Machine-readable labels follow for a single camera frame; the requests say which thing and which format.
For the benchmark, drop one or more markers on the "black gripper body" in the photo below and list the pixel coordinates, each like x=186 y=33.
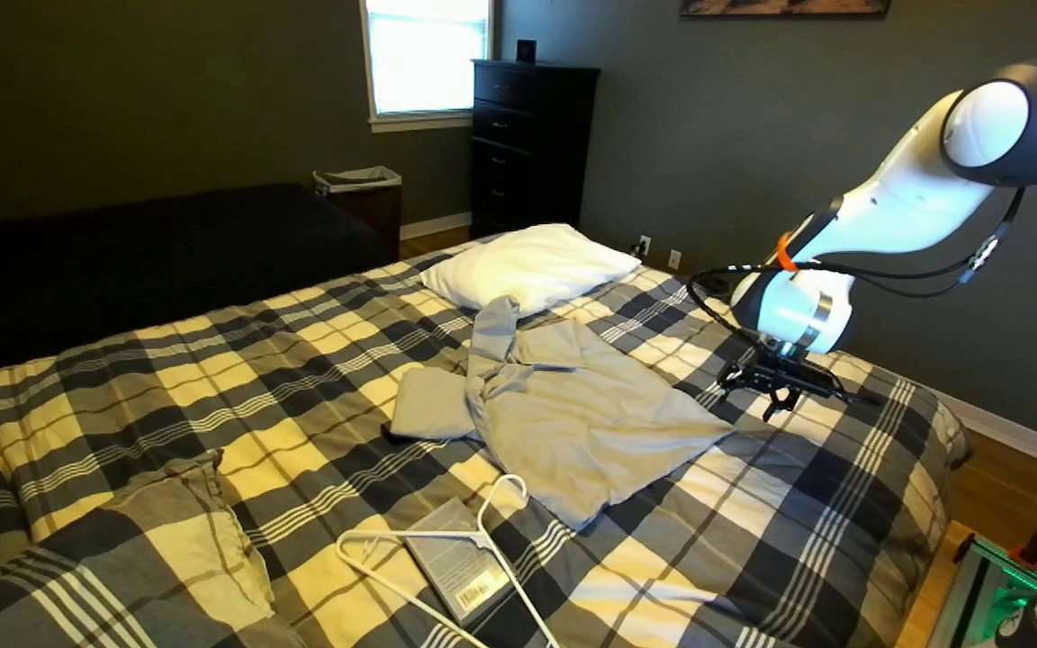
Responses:
x=779 y=358

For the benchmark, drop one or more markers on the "grey shirt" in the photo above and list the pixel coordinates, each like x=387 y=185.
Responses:
x=593 y=416

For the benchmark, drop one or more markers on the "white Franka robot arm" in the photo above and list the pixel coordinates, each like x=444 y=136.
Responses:
x=900 y=202

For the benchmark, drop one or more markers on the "white pillow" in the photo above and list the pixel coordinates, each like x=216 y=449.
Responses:
x=531 y=268

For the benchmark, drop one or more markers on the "small folded grey pillow case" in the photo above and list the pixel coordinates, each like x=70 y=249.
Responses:
x=433 y=404

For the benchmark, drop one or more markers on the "wooden cart board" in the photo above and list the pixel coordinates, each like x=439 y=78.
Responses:
x=928 y=588

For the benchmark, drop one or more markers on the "black dresser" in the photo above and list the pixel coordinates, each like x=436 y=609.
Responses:
x=534 y=144

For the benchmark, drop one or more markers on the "small flat grey pouch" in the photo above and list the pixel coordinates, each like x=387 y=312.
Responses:
x=459 y=562

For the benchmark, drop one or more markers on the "small dark object on dresser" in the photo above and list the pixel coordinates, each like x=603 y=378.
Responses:
x=527 y=51

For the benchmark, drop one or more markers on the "plaid bed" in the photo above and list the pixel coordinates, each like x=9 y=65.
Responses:
x=304 y=348

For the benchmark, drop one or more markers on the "black futon couch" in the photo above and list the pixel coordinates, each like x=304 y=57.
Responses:
x=145 y=263

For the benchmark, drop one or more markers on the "white wall outlet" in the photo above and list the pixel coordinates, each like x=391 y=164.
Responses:
x=676 y=258
x=644 y=248

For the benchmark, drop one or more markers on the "bright window with white frame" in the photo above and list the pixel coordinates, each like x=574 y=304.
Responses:
x=430 y=59

